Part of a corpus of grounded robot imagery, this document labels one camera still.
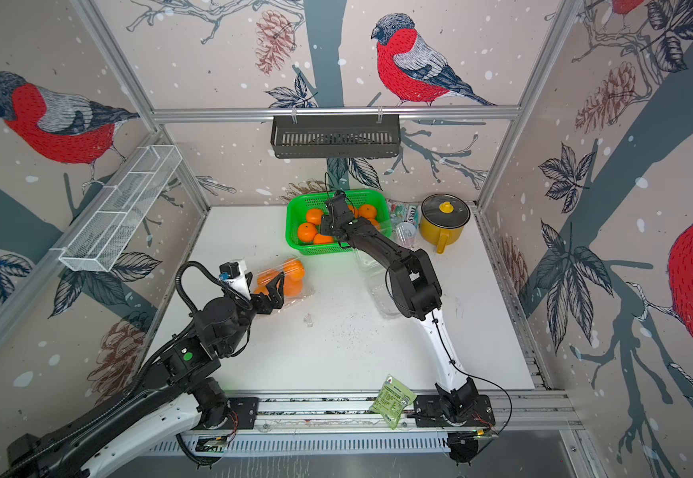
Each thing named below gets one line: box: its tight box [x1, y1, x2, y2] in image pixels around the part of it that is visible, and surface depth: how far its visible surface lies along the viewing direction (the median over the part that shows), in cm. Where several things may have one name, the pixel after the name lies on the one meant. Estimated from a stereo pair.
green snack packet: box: [389, 201, 422, 226], surface depth 117 cm
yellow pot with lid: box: [420, 193, 471, 255], surface depth 103 cm
